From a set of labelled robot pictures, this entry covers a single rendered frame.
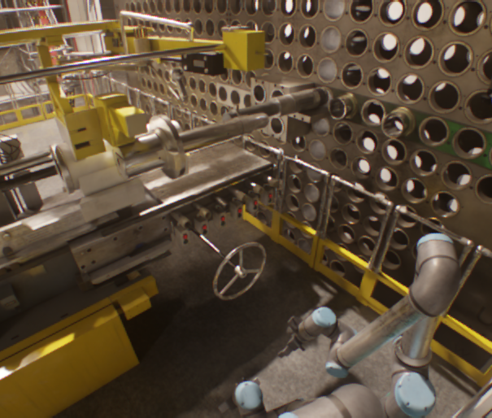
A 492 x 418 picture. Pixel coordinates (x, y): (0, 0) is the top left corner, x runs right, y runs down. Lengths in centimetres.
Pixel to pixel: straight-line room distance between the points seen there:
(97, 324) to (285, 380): 131
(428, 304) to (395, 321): 14
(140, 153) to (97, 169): 36
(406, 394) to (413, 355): 16
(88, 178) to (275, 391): 183
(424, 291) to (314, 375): 158
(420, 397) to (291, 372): 121
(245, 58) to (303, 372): 204
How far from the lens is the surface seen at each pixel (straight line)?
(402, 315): 109
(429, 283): 102
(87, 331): 211
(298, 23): 357
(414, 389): 144
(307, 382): 244
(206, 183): 250
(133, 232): 226
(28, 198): 256
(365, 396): 72
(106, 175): 203
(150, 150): 177
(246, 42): 120
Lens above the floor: 217
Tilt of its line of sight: 35 degrees down
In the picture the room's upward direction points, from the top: straight up
